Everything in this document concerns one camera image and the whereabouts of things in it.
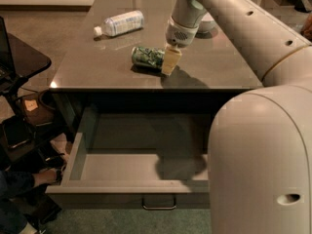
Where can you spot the brown box with label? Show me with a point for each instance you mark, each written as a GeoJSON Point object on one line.
{"type": "Point", "coordinates": [39, 108]}

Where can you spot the metal drawer handle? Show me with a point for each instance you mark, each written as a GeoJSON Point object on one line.
{"type": "Point", "coordinates": [158, 202]}

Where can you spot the person's hand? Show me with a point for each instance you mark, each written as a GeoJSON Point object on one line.
{"type": "Point", "coordinates": [50, 176]}

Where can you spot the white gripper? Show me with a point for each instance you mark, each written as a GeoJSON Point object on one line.
{"type": "Point", "coordinates": [178, 36]}

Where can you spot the green soda can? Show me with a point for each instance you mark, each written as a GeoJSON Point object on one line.
{"type": "Point", "coordinates": [148, 57]}

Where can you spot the open grey top drawer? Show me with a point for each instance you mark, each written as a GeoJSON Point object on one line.
{"type": "Point", "coordinates": [117, 158]}

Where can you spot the white ceramic bowl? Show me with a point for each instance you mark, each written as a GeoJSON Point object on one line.
{"type": "Point", "coordinates": [207, 24]}

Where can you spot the clear plastic water bottle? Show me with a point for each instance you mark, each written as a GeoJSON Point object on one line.
{"type": "Point", "coordinates": [120, 24]}

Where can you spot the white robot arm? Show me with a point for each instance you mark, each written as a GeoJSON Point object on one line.
{"type": "Point", "coordinates": [260, 142]}

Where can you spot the dark blue sleeve forearm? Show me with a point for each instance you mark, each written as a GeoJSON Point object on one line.
{"type": "Point", "coordinates": [15, 183]}

